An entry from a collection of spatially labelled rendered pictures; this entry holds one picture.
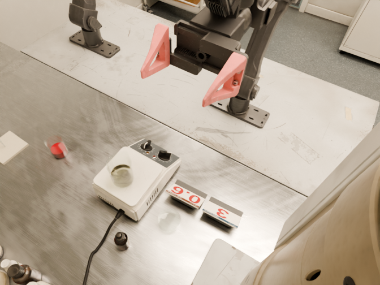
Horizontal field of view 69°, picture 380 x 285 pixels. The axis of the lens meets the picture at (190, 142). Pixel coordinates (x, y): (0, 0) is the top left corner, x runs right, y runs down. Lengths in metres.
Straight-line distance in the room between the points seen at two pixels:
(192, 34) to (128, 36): 0.79
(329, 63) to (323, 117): 1.91
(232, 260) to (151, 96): 0.55
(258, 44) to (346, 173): 0.63
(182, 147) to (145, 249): 0.29
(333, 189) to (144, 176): 0.52
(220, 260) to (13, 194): 0.53
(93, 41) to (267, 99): 0.66
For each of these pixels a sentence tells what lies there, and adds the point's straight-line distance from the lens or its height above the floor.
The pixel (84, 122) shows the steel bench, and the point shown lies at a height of 0.90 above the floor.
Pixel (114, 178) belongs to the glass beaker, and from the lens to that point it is 0.61.
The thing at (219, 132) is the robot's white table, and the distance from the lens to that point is 0.84.
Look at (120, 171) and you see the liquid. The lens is 0.64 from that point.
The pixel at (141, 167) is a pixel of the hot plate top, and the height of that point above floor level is 0.99.
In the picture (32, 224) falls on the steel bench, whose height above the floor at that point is 0.90.
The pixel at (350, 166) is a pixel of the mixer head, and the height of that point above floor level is 1.43.
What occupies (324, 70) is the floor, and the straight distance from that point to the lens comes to 2.78.
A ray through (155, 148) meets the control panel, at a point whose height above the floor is 0.94.
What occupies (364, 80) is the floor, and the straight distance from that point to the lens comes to 2.87.
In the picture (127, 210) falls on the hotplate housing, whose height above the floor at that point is 0.96.
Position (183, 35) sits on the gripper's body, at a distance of 0.45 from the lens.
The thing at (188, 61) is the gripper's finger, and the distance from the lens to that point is 0.44.
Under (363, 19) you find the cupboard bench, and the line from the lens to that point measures 2.86.
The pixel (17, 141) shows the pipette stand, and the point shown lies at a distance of 0.91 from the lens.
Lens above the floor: 1.56
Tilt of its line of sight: 55 degrees down
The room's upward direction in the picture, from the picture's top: 5 degrees clockwise
